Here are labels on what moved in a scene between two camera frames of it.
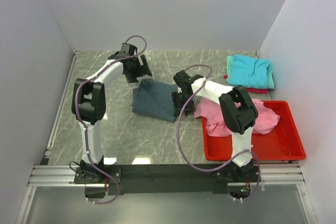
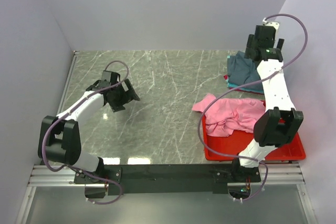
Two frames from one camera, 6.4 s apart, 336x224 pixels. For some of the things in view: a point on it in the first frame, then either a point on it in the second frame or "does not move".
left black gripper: [138, 70] → [124, 92]
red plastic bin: [283, 142] does not move
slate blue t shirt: [155, 100] → [242, 70]
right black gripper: [180, 99] → [280, 43]
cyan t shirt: [249, 71] → [255, 90]
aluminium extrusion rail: [270, 174] does not move
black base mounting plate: [169, 179] does not move
